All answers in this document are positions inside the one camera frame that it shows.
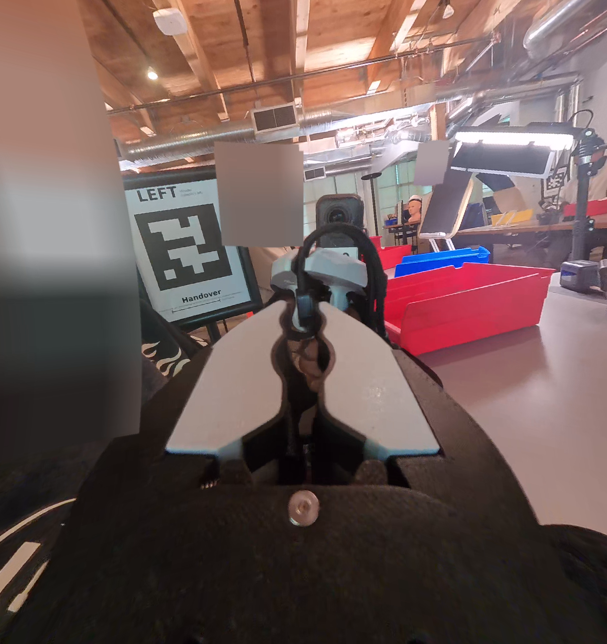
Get blue storage bin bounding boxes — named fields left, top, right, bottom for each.
left=394, top=246, right=491, bottom=278

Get lit studio light panel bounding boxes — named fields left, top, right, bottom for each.
left=449, top=123, right=576, bottom=178

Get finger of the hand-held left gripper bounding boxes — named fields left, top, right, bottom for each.
left=269, top=251, right=310, bottom=304
left=305, top=249, right=370, bottom=309

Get black floor lamp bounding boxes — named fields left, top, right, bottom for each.
left=361, top=170, right=383, bottom=237

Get large red storage bin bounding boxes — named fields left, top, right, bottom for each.
left=384, top=264, right=556, bottom=357

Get wood edged office desk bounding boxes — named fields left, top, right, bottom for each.
left=454, top=214, right=607, bottom=237

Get black light stand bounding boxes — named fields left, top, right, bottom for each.
left=567, top=110, right=607, bottom=272

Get yellow storage bins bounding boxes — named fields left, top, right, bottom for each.
left=490, top=209, right=535, bottom=228

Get black framed marker sign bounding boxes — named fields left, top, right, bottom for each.
left=122, top=170, right=265, bottom=345

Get person's left hand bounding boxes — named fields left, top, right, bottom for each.
left=301, top=339, right=331, bottom=395

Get grey desktop device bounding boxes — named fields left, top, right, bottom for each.
left=560, top=259, right=602, bottom=293

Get ceiling air vent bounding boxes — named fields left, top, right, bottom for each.
left=250, top=102, right=300, bottom=135

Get white wireless access point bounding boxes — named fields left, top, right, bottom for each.
left=153, top=7, right=189, bottom=36

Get black printed shirt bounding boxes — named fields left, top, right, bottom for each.
left=0, top=298, right=211, bottom=644

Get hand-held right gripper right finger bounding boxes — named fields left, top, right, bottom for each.
left=316, top=299, right=441, bottom=462

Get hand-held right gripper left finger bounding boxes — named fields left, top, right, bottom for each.
left=164, top=298, right=291, bottom=461

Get dark panel on stand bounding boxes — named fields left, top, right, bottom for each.
left=416, top=170, right=476, bottom=252

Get silver air duct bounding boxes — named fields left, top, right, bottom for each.
left=117, top=108, right=435, bottom=164
left=524, top=0, right=607, bottom=57

